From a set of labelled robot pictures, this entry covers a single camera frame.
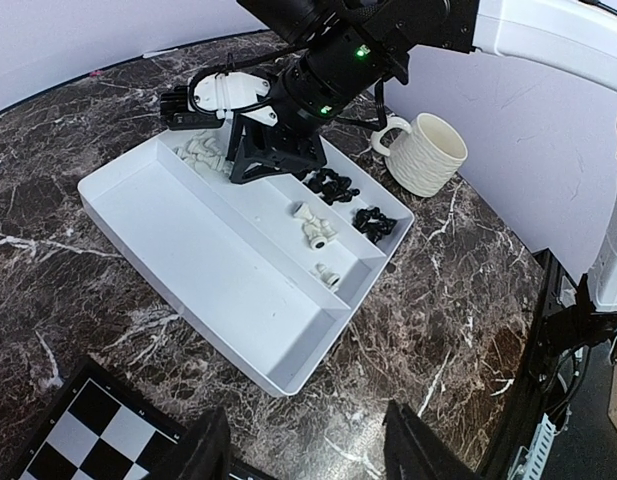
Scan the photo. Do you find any black grey chessboard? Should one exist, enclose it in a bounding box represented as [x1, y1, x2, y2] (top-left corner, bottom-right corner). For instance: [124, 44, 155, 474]
[6, 356, 267, 479]

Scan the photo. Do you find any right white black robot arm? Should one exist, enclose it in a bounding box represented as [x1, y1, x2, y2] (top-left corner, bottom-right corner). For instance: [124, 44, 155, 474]
[240, 1, 617, 93]

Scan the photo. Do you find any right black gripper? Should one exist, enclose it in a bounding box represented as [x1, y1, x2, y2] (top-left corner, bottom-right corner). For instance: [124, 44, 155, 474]
[226, 107, 327, 185]

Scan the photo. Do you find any cream ribbed mug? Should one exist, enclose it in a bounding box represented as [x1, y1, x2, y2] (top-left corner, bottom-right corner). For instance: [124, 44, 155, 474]
[370, 112, 468, 198]

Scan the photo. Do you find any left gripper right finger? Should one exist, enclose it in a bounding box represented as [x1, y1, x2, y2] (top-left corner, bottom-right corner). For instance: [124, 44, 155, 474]
[383, 400, 480, 480]

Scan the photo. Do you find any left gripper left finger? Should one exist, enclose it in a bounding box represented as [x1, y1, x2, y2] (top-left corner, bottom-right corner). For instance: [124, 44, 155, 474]
[157, 407, 231, 479]

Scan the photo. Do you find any pile of black chess pieces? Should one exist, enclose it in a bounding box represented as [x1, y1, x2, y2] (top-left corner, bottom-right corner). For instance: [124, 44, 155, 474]
[299, 168, 397, 244]

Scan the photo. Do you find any black front rail base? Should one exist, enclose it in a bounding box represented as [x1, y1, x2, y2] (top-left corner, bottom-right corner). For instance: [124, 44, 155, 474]
[477, 249, 617, 479]

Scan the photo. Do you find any white plastic compartment tray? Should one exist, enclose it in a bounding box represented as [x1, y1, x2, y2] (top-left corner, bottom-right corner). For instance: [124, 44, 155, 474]
[78, 130, 414, 397]

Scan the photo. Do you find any white slotted cable duct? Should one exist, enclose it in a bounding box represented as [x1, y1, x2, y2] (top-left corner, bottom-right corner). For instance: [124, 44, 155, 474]
[507, 414, 557, 480]

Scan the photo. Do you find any pile of white chess pieces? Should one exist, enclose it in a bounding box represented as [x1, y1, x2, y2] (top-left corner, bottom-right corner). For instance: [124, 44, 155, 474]
[174, 130, 341, 292]

